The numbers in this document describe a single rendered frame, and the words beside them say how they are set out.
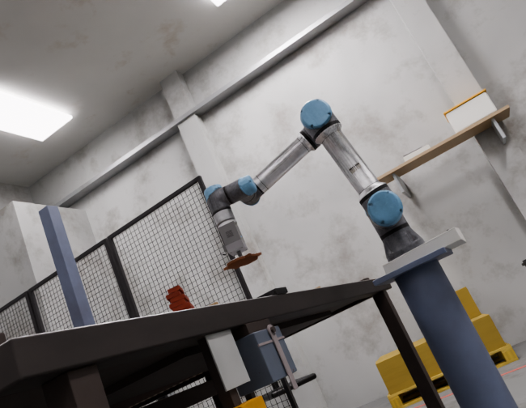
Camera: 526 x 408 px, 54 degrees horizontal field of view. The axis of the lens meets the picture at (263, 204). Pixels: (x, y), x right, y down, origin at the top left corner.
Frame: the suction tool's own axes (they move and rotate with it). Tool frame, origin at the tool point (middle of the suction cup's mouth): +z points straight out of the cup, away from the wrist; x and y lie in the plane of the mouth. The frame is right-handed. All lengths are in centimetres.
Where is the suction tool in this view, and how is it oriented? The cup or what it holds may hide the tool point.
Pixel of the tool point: (243, 262)
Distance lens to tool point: 190.1
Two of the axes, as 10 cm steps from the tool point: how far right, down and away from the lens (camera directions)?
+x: 9.0, -4.3, -0.5
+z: 4.0, 8.7, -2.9
